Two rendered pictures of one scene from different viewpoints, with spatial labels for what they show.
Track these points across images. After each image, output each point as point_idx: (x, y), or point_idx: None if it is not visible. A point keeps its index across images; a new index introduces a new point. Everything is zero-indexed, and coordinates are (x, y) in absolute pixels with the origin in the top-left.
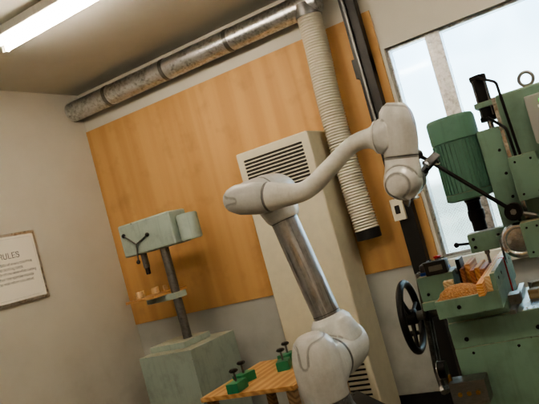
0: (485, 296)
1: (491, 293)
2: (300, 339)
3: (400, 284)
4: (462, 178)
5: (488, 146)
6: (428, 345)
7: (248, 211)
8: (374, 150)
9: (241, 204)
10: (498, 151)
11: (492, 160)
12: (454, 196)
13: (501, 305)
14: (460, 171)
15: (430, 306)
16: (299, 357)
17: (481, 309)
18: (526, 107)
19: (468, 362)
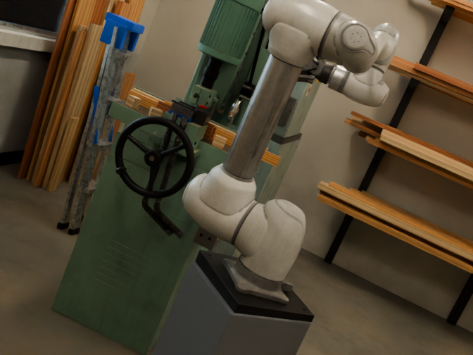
0: (260, 163)
1: (262, 161)
2: (297, 212)
3: (179, 126)
4: (245, 47)
5: (254, 27)
6: (164, 189)
7: (362, 67)
8: (381, 58)
9: (372, 59)
10: (253, 34)
11: (249, 39)
12: (234, 59)
13: (258, 170)
14: (248, 41)
15: (195, 156)
16: (303, 232)
17: (256, 172)
18: None
19: None
